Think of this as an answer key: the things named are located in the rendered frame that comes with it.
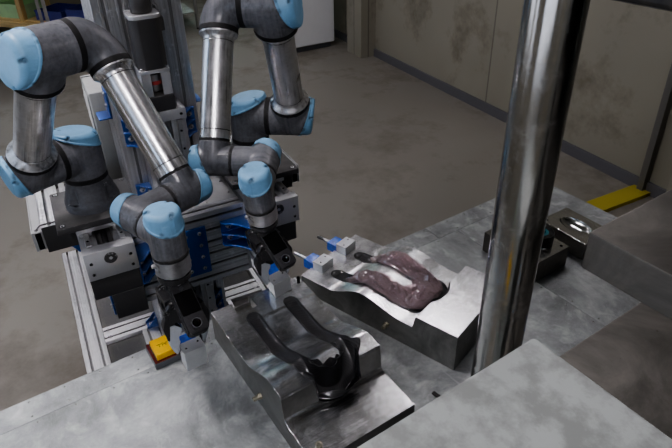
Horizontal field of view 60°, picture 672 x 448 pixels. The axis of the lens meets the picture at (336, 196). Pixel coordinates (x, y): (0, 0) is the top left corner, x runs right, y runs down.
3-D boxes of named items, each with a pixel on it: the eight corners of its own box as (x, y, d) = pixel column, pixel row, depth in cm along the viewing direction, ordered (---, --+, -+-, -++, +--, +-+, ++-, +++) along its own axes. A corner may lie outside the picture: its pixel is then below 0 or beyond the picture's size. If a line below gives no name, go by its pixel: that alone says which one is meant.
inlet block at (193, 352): (167, 337, 140) (163, 320, 138) (187, 329, 143) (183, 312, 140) (187, 371, 131) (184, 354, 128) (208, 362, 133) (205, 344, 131)
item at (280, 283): (252, 267, 162) (249, 254, 159) (267, 258, 164) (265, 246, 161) (275, 298, 154) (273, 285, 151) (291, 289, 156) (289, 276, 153)
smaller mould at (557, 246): (482, 250, 185) (484, 232, 182) (514, 234, 192) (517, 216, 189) (532, 283, 171) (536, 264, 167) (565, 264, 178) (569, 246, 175)
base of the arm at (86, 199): (63, 196, 172) (54, 167, 167) (115, 184, 178) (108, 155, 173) (69, 221, 161) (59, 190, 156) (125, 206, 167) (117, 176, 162)
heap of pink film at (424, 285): (340, 284, 163) (339, 261, 159) (376, 253, 175) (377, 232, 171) (419, 323, 149) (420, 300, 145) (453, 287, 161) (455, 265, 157)
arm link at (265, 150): (237, 134, 145) (227, 162, 136) (281, 135, 144) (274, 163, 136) (241, 159, 150) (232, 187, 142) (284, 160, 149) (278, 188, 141)
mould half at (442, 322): (301, 289, 170) (299, 259, 165) (355, 248, 188) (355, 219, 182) (453, 370, 143) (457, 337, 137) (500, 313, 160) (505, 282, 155)
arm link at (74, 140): (116, 169, 165) (105, 125, 158) (71, 188, 156) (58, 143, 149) (93, 158, 172) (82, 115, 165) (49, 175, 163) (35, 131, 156)
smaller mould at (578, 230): (537, 234, 192) (540, 219, 189) (563, 222, 198) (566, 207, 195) (581, 260, 180) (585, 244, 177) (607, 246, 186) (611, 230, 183)
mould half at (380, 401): (214, 338, 154) (208, 299, 147) (299, 300, 167) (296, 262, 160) (315, 483, 118) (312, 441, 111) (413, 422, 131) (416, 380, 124)
